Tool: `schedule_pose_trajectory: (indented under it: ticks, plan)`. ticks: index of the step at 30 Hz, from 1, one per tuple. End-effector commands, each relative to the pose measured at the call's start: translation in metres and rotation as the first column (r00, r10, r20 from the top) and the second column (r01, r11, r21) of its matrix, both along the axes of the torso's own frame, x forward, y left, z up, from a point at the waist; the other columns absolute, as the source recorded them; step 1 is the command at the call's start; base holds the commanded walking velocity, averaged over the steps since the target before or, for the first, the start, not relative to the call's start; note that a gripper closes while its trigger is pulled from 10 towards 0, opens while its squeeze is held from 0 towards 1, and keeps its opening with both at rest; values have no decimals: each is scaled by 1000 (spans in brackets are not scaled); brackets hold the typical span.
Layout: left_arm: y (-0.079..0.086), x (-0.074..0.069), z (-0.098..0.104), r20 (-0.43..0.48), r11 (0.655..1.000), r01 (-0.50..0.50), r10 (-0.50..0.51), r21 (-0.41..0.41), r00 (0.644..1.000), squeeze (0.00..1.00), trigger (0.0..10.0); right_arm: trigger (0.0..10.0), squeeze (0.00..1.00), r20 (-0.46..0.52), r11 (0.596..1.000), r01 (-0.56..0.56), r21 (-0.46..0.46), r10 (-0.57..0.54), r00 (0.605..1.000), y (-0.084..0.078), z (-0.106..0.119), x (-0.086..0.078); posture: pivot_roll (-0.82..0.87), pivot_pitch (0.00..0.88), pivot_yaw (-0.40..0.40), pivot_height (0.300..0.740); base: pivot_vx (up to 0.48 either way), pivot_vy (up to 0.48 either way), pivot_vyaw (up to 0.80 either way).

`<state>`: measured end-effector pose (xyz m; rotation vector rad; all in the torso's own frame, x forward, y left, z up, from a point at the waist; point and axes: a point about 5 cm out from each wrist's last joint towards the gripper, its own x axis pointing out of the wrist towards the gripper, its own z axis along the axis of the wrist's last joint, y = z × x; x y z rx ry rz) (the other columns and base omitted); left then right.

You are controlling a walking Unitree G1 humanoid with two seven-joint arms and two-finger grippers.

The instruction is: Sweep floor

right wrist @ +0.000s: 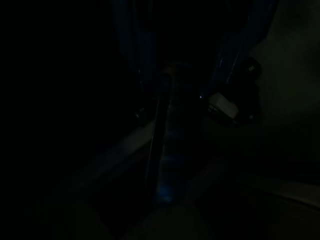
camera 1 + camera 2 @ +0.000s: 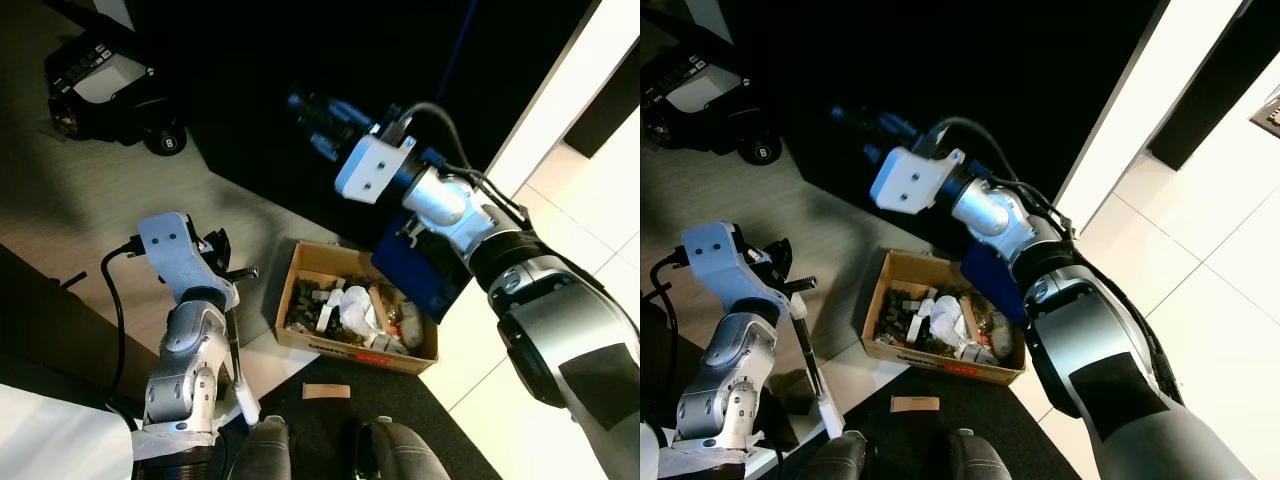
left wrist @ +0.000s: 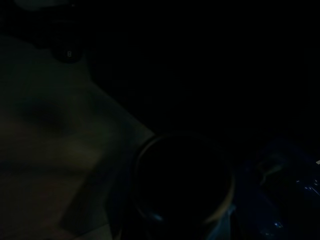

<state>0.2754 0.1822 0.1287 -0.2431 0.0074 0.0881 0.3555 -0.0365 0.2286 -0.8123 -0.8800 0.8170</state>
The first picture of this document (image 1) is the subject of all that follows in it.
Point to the blue plastic dustpan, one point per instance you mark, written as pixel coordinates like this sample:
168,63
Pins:
170,140

